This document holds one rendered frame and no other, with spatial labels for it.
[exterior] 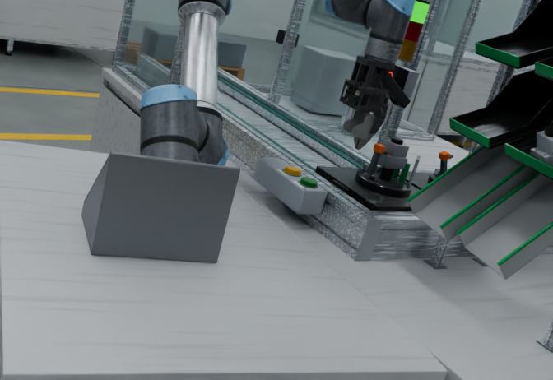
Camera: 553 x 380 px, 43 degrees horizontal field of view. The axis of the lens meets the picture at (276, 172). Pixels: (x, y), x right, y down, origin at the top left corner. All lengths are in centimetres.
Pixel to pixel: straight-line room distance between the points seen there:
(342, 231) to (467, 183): 29
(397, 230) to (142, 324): 68
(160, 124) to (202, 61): 29
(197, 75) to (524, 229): 77
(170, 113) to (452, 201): 61
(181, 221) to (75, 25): 562
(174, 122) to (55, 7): 538
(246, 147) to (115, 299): 85
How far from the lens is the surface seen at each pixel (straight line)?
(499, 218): 145
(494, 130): 147
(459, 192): 153
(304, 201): 157
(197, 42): 164
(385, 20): 154
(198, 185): 125
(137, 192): 123
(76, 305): 112
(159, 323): 111
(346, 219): 154
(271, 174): 166
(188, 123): 139
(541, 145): 134
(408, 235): 160
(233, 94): 251
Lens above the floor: 143
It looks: 17 degrees down
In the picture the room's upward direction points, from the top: 15 degrees clockwise
